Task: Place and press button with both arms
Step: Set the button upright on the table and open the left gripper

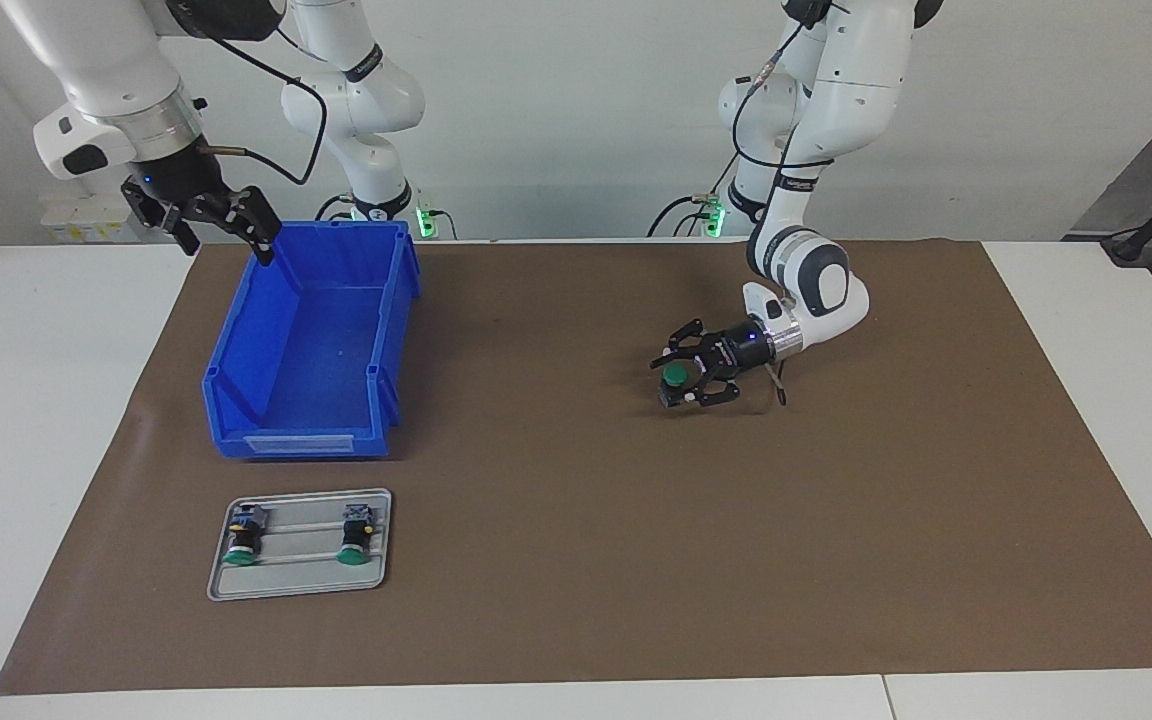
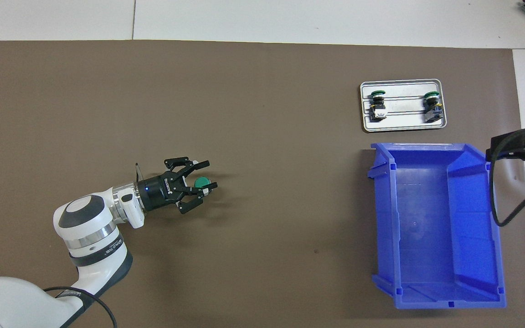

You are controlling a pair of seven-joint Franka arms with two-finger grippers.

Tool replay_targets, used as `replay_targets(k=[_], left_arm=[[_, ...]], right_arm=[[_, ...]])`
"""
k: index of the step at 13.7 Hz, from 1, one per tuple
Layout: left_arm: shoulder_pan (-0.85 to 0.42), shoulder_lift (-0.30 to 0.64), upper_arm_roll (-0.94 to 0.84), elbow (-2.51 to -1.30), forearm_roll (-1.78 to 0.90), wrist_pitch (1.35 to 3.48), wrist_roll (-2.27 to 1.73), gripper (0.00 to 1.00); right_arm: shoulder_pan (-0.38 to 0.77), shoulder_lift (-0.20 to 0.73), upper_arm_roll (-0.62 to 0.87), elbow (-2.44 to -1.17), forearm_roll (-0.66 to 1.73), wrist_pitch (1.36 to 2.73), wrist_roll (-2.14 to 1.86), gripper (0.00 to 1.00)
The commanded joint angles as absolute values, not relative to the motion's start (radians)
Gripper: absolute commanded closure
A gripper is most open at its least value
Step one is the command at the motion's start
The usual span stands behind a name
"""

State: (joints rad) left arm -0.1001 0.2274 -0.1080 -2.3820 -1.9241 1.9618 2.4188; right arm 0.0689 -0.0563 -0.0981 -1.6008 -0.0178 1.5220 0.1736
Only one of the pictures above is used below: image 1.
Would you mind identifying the brown table mat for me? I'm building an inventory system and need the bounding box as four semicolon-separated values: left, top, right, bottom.
0;238;1152;697

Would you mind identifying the grey metal tray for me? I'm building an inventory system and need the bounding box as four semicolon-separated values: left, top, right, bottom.
206;487;394;603

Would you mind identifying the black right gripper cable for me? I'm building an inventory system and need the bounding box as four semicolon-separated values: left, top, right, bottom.
198;30;329;189

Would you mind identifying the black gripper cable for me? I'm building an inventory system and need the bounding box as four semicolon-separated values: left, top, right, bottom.
733;15;837;407
198;30;329;189

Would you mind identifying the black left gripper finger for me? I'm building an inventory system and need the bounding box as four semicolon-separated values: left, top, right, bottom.
648;318;729;372
662;377;743;412

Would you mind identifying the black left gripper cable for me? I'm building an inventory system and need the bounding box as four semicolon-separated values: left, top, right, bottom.
733;15;837;407

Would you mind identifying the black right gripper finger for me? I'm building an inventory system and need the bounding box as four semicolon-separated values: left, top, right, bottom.
184;184;284;268
121;176;204;257

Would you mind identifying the blue plastic storage bin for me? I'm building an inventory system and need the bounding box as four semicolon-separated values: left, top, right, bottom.
201;220;424;461

